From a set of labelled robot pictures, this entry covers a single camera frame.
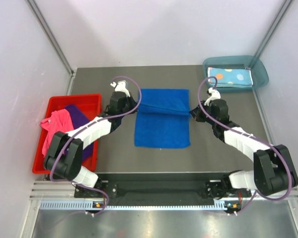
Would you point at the purple towel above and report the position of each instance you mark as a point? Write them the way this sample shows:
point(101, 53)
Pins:
point(79, 119)

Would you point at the light blue polka-dot towel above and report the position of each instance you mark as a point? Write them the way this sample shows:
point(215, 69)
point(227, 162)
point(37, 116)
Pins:
point(236, 78)

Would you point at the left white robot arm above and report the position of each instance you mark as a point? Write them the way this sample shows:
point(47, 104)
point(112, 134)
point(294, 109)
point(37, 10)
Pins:
point(65, 153)

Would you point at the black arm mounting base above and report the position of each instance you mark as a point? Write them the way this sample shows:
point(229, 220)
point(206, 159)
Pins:
point(166, 189)

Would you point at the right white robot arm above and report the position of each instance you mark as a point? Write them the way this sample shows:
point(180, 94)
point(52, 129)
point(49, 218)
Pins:
point(273, 168)

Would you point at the pink towel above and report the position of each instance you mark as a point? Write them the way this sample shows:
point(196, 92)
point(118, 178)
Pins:
point(58, 121)

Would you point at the teal translucent plastic tray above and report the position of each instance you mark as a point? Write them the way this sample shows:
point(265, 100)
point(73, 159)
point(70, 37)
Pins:
point(258, 71)

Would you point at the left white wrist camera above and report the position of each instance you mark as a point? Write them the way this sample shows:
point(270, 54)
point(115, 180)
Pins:
point(121, 86)

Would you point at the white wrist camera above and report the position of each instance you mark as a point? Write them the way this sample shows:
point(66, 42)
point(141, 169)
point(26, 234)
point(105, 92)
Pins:
point(213, 94)
point(121, 86)

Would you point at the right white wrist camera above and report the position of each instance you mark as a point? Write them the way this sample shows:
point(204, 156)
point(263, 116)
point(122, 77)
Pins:
point(213, 94)

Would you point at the white slotted cable duct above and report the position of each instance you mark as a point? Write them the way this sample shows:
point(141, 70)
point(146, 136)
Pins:
point(89, 205)

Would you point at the aluminium front rail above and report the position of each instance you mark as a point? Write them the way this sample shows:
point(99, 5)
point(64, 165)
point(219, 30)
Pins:
point(65, 190)

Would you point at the left aluminium frame post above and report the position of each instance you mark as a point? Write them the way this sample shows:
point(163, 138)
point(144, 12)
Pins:
point(49, 34)

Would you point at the aluminium frame post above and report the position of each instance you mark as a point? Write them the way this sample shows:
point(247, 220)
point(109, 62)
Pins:
point(49, 34)
point(281, 13)

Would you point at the right aluminium frame post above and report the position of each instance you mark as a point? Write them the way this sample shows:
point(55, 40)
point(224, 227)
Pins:
point(281, 13)

